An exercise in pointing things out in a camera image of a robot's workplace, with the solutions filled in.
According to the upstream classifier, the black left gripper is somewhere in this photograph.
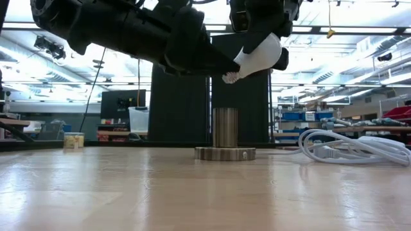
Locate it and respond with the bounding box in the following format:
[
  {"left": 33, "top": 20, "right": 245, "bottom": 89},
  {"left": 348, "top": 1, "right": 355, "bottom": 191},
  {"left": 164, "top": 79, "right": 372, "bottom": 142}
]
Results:
[{"left": 160, "top": 6, "right": 241, "bottom": 77}]

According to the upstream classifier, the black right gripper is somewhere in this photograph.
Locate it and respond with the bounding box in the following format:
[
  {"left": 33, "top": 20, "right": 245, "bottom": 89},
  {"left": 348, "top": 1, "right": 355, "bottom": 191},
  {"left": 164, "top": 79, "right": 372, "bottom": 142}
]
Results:
[{"left": 241, "top": 0, "right": 304, "bottom": 72}]

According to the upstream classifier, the white lightbulb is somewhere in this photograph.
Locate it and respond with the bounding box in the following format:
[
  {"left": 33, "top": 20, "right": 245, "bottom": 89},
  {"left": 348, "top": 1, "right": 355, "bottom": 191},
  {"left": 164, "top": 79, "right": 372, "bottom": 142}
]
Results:
[{"left": 222, "top": 31, "right": 283, "bottom": 85}]

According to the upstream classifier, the brushed metal lamp socket base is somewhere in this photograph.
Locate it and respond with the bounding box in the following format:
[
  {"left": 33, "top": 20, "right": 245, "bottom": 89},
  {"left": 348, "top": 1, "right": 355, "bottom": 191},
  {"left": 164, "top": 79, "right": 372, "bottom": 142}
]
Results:
[{"left": 194, "top": 107, "right": 257, "bottom": 162}]

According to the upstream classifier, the black vertical pole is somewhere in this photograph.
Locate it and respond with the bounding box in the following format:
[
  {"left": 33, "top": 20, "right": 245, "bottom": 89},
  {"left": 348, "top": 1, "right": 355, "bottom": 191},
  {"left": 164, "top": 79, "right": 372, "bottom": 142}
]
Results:
[{"left": 268, "top": 70, "right": 274, "bottom": 144}]

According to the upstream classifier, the blue storage bin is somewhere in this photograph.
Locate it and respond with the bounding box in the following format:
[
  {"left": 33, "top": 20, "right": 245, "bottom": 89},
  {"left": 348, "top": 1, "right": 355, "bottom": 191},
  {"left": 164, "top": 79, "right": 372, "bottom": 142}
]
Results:
[
  {"left": 315, "top": 111, "right": 334, "bottom": 122},
  {"left": 282, "top": 111, "right": 302, "bottom": 122}
]

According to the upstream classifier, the grey power tool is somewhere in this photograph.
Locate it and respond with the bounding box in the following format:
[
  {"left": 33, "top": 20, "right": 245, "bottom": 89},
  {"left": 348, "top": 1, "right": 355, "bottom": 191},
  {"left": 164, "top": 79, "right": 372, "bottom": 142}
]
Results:
[{"left": 320, "top": 117, "right": 353, "bottom": 130}]

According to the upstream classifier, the clear plastic bin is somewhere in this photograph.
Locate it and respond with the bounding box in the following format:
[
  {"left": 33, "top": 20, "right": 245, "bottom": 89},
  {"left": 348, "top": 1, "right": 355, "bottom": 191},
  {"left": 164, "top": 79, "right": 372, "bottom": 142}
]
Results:
[{"left": 128, "top": 107, "right": 150, "bottom": 133}]

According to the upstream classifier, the black monitor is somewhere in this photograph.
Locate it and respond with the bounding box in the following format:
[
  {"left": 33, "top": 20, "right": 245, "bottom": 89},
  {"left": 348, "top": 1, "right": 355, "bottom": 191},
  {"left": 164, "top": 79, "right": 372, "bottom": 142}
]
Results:
[{"left": 100, "top": 89, "right": 147, "bottom": 120}]

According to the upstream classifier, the long wooden workbench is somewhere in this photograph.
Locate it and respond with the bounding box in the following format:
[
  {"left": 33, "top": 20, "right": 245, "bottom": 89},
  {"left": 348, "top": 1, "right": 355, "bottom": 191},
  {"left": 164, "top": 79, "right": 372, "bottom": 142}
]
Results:
[{"left": 332, "top": 126, "right": 411, "bottom": 135}]

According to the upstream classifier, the red storage bin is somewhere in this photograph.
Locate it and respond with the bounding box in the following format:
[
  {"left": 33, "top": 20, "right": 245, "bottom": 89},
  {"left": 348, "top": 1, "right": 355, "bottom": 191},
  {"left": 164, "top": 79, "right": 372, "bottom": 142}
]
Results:
[{"left": 381, "top": 105, "right": 411, "bottom": 120}]

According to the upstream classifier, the small yellow jar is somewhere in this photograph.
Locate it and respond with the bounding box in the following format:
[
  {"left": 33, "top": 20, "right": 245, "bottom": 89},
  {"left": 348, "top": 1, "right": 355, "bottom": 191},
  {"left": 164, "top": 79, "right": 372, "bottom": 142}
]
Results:
[{"left": 63, "top": 132, "right": 85, "bottom": 150}]

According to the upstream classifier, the black ceiling-mounted device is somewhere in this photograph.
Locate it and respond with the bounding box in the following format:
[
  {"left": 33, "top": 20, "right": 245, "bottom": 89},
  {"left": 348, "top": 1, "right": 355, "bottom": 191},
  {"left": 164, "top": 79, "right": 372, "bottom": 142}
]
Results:
[{"left": 33, "top": 35, "right": 67, "bottom": 61}]

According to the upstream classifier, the wooden workbench with black leg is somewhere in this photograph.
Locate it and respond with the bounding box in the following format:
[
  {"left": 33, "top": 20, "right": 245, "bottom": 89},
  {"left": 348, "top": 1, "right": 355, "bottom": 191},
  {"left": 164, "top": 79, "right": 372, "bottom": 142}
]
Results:
[{"left": 0, "top": 117, "right": 33, "bottom": 142}]

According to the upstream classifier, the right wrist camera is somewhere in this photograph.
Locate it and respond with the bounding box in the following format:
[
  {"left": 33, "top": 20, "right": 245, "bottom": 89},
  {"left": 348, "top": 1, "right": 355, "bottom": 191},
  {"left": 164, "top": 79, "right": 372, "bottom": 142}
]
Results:
[{"left": 229, "top": 0, "right": 250, "bottom": 33}]

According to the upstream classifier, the hanging yellow cord connector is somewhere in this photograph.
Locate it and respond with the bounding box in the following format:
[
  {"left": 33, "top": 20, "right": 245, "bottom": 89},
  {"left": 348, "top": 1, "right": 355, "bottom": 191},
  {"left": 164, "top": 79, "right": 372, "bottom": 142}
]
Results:
[{"left": 326, "top": 0, "right": 337, "bottom": 39}]

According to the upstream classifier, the hanging black cable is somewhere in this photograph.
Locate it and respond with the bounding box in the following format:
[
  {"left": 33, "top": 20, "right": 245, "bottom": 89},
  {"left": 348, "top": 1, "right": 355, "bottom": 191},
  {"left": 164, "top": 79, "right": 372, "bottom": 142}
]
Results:
[{"left": 79, "top": 47, "right": 107, "bottom": 133}]

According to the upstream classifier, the white power cord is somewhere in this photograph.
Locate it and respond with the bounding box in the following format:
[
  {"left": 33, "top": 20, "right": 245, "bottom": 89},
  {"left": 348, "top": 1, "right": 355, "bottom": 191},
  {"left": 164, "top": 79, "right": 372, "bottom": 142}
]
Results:
[{"left": 256, "top": 128, "right": 411, "bottom": 167}]

